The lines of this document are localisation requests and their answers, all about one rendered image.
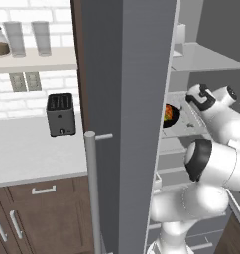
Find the brown tall side panel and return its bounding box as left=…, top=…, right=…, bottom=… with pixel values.
left=69, top=0, right=90, bottom=134

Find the silver drawer handle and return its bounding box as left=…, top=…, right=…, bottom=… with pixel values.
left=31, top=185, right=58, bottom=195

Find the black toaster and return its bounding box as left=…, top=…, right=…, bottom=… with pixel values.
left=46, top=92, right=77, bottom=138

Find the grey wall socket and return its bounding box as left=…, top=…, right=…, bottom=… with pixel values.
left=24, top=71, right=43, bottom=92
left=9, top=72, right=28, bottom=93

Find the grey open fridge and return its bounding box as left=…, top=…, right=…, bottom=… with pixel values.
left=143, top=0, right=240, bottom=254

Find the silver cupboard door handle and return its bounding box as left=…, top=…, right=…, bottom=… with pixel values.
left=0, top=212, right=9, bottom=243
left=9, top=209, right=24, bottom=240

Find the white wall shelf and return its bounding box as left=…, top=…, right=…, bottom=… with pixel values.
left=0, top=46, right=78, bottom=74

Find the grey fridge door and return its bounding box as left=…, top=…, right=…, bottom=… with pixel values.
left=79, top=0, right=178, bottom=254

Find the grey fridge door handle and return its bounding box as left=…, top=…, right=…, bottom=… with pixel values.
left=83, top=130, right=114, bottom=254

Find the orange chicken drumstick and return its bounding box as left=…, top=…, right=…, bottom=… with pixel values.
left=165, top=104, right=175, bottom=117

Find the brown drawer front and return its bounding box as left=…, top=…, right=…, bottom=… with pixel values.
left=4, top=176, right=92, bottom=205

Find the white wire fridge shelf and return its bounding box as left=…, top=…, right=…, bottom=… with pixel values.
left=159, top=91, right=210, bottom=139

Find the white carton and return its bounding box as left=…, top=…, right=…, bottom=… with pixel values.
left=174, top=22, right=187, bottom=56

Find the black bowl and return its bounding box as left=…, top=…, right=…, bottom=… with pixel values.
left=162, top=103, right=181, bottom=130

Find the glass fridge shelf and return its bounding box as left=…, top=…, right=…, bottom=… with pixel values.
left=171, top=42, right=240, bottom=73

